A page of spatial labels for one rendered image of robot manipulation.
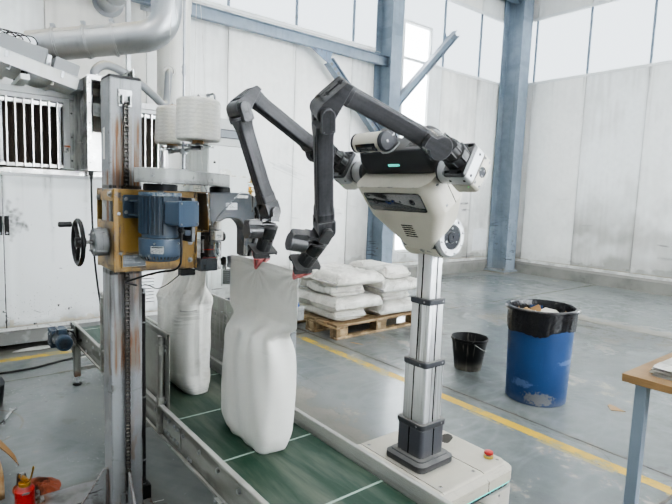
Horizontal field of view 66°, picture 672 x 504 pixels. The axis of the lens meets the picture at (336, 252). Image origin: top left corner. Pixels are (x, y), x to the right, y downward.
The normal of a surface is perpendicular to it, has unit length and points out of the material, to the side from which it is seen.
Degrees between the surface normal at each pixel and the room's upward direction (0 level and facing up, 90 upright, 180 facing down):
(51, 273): 90
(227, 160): 90
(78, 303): 91
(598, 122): 90
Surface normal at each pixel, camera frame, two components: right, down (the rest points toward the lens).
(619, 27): -0.78, 0.04
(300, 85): 0.62, 0.11
